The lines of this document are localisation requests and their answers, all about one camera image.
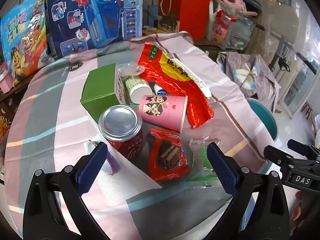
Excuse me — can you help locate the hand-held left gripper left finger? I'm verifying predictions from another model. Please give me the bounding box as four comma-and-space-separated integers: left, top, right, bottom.
22, 142, 110, 240

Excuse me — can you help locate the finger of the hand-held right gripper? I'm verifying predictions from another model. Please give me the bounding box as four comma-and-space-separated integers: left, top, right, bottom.
287, 139, 320, 157
263, 145, 294, 167

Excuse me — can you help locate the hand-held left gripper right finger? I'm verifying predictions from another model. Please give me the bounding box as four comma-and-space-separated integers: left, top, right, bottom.
206, 142, 292, 240

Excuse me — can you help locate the clear green wrapper packet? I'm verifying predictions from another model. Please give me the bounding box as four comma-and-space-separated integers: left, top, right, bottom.
186, 137, 222, 183

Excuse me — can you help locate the white paper napkin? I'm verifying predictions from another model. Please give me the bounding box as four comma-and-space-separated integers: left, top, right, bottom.
86, 141, 163, 207

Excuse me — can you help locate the teal trash bin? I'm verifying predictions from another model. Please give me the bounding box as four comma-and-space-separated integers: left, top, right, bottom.
246, 97, 278, 174

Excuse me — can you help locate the red cola can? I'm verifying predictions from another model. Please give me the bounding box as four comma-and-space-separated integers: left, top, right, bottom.
98, 105, 144, 159

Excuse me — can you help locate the red chocolate wafer packet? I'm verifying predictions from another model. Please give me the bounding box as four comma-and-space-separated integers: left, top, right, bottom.
146, 128, 190, 182

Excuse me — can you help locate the green cardboard box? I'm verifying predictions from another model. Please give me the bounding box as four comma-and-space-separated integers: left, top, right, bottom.
80, 63, 130, 125

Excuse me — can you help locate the pink paper cup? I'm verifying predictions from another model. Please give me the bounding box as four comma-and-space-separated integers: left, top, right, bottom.
138, 94, 188, 133

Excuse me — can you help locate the white supplement bottle green label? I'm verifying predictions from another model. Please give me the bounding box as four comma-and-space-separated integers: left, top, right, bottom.
124, 76, 153, 105

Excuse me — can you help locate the clear water bottle blue label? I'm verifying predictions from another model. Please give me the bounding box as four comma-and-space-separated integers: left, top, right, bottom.
153, 83, 168, 97

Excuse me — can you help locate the large red snack bag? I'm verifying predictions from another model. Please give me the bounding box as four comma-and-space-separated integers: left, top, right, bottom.
137, 42, 215, 130

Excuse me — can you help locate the person's right hand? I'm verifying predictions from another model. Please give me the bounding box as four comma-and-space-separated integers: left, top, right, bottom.
289, 190, 305, 231

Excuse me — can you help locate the purple wrapper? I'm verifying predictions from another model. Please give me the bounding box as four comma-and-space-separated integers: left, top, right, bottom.
106, 150, 120, 175

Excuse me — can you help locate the wooden stool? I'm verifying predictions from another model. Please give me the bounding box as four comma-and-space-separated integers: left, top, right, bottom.
301, 102, 315, 128

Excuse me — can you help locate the pink checked sheet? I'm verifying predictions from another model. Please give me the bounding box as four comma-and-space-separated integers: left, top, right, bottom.
5, 31, 273, 240

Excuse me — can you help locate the grey striped cloth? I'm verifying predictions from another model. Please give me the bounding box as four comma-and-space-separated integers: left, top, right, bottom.
216, 52, 280, 105

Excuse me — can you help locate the colourful tinsel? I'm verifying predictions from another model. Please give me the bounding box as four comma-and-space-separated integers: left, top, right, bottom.
0, 115, 12, 140

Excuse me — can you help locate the clear crumpled plastic wrapper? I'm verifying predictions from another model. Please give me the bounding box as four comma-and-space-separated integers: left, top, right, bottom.
117, 62, 147, 77

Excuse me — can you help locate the small pink box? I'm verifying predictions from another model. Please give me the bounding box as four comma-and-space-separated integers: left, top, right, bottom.
0, 62, 13, 93

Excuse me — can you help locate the clear plastic storage box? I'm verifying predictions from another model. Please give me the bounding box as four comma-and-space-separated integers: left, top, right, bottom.
206, 0, 258, 50

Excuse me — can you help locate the cartoon printed bag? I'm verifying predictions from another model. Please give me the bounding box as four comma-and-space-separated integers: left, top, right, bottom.
0, 0, 49, 85

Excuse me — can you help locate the blue toy box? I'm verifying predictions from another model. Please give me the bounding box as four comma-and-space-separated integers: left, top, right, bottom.
46, 0, 144, 58

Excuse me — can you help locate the red cardboard box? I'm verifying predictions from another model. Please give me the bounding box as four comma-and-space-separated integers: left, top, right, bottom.
158, 0, 213, 40

